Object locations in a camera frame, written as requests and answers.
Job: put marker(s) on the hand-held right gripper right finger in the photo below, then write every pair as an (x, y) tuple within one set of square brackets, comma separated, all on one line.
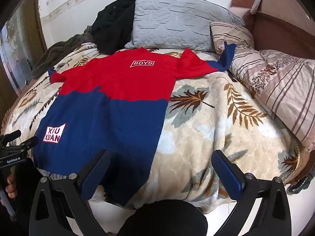
[(226, 172)]

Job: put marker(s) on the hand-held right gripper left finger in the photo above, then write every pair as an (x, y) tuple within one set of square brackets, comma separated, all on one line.
[(96, 172)]

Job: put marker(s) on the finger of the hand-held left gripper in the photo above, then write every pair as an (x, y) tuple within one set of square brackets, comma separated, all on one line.
[(29, 143), (13, 135)]

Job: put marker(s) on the blue cloth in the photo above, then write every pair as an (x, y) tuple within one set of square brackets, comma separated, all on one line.
[(110, 123)]

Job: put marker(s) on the person's left hand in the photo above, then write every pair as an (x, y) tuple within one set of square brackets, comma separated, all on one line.
[(10, 185)]

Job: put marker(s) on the leaf print fleece blanket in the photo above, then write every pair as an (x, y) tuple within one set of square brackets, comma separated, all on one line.
[(209, 132)]

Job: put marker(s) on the person's black pants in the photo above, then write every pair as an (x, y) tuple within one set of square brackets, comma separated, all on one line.
[(162, 218)]

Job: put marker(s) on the mirrored wardrobe door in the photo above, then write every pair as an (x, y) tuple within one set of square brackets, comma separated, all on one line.
[(17, 54)]

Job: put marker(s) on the brown fleece blanket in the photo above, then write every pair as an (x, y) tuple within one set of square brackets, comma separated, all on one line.
[(61, 50)]

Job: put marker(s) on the striped floral quilt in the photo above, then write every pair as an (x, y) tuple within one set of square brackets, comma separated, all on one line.
[(278, 83)]

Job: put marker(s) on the striped floral pillow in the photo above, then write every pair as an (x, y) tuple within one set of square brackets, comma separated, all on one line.
[(231, 35)]

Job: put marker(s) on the black garment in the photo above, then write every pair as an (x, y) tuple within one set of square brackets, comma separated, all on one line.
[(110, 29)]

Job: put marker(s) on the grey quilted pillow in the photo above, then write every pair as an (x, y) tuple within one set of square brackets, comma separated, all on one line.
[(177, 22)]

